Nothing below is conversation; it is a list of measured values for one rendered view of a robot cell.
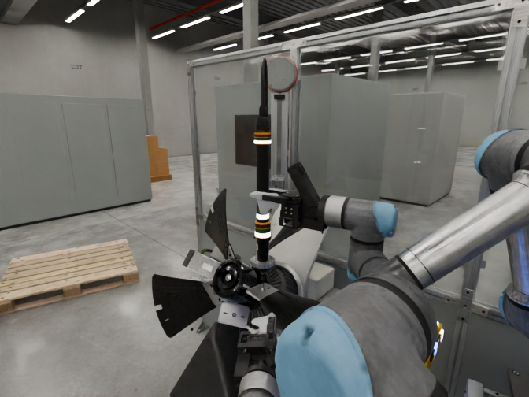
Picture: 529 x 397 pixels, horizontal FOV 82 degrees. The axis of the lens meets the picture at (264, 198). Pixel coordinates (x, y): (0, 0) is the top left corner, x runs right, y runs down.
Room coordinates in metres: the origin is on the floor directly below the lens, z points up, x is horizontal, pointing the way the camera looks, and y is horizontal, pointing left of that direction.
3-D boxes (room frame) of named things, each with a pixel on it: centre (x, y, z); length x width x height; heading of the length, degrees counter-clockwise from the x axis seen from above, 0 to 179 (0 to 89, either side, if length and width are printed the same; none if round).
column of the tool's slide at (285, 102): (1.52, -0.07, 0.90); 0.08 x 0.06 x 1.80; 84
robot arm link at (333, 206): (0.70, -0.17, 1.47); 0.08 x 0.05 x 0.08; 149
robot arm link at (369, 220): (0.66, -0.24, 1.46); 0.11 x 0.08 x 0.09; 59
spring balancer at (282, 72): (1.52, -0.07, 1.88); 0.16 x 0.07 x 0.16; 84
